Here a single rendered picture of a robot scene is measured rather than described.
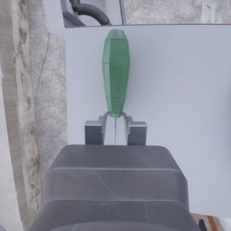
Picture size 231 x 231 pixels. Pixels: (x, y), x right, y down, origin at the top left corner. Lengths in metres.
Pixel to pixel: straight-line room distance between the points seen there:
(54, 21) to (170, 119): 0.16
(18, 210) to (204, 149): 2.01
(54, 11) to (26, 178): 1.86
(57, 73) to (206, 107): 1.57
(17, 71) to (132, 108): 1.60
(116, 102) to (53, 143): 1.72
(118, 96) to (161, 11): 1.38
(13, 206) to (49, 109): 1.07
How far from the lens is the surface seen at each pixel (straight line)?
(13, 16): 1.80
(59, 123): 1.74
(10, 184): 1.95
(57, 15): 0.21
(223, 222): 0.92
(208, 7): 1.30
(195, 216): 1.13
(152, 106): 0.17
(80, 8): 0.25
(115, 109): 0.16
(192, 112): 0.17
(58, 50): 1.68
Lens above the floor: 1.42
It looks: 72 degrees down
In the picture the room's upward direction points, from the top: 134 degrees counter-clockwise
